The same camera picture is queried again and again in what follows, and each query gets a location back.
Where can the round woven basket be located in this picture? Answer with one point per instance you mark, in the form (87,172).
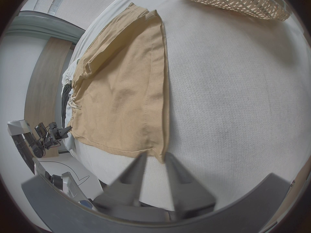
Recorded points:
(230,1)

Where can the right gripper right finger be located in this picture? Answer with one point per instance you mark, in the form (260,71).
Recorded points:
(187,193)

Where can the tan shorts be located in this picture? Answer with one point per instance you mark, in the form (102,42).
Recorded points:
(121,81)

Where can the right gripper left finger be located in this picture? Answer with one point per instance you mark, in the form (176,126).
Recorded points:
(121,193)

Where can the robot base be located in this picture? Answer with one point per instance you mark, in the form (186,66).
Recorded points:
(70,183)

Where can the bed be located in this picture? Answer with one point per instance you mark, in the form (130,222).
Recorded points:
(230,93)

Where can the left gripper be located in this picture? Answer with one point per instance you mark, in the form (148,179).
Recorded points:
(57,135)

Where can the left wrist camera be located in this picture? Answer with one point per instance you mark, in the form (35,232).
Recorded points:
(53,125)

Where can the pile of clothes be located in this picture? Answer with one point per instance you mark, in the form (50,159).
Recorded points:
(65,98)

